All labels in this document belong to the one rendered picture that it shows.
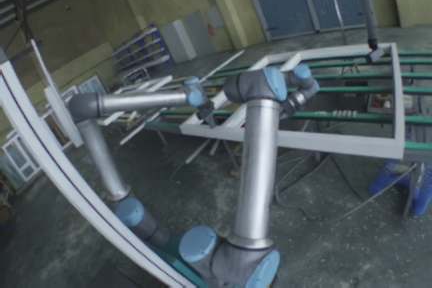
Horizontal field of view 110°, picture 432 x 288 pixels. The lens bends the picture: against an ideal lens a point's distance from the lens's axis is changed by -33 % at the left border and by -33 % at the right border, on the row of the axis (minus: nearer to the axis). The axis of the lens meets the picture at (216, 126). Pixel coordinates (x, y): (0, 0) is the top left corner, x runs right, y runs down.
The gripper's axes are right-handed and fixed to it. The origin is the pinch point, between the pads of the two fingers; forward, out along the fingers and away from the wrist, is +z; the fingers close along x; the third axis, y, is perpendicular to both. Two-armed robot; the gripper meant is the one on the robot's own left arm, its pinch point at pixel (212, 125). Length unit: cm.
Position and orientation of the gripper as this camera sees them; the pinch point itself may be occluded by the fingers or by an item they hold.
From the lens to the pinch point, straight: 148.3
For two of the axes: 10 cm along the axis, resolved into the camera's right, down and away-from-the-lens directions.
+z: 3.8, 8.2, 4.4
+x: -6.0, 5.8, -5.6
